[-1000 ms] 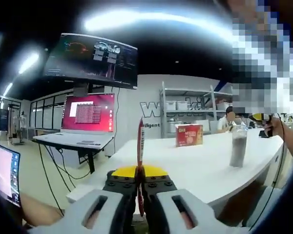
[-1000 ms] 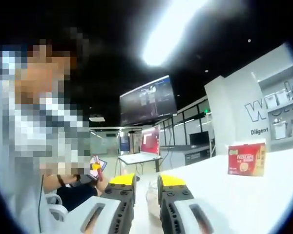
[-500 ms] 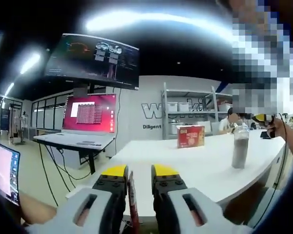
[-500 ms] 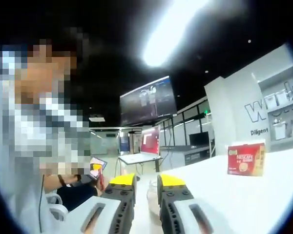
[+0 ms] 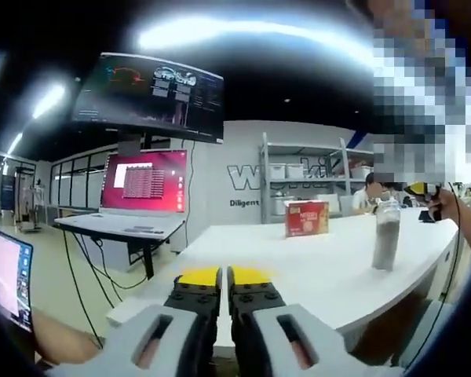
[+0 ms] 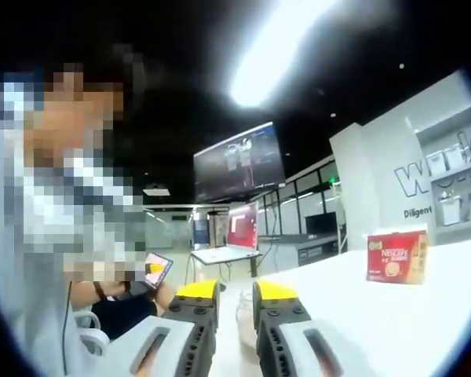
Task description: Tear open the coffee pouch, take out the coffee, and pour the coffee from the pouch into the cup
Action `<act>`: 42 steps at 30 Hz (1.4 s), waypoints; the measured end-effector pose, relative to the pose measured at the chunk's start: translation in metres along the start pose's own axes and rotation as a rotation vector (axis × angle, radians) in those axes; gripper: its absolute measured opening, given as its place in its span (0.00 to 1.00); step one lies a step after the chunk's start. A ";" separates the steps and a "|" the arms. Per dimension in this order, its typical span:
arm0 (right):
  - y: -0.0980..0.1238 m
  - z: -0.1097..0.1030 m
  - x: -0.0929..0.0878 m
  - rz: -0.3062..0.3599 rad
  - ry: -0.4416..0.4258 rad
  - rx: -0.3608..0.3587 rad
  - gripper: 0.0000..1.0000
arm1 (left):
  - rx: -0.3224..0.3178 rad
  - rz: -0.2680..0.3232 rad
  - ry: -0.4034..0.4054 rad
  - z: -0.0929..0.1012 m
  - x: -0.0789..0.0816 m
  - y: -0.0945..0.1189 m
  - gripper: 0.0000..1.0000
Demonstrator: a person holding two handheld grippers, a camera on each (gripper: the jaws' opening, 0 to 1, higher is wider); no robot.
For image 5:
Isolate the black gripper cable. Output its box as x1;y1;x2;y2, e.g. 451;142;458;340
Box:
437;181;466;307

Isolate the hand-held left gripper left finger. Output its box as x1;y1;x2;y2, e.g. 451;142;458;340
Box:
46;265;224;377

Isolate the ceiling light strip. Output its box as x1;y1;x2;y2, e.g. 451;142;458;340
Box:
135;19;374;64

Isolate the row of white storage bins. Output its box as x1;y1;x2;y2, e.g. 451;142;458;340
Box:
267;163;374;215

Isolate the small white desk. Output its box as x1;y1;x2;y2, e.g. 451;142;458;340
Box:
53;214;188;282

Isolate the person's right hand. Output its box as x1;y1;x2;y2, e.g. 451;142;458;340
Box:
427;188;462;221

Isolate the red coffee box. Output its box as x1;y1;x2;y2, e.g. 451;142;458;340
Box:
284;199;330;239

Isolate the clear plastic cup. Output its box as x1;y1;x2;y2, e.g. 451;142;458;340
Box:
371;199;402;272

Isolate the hanging dark monitor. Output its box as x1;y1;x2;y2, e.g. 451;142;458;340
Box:
71;52;225;145

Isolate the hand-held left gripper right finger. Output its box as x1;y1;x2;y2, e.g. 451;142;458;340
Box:
226;265;401;377

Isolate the grey metal shelf rack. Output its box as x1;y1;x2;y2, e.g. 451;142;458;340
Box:
258;132;376;225

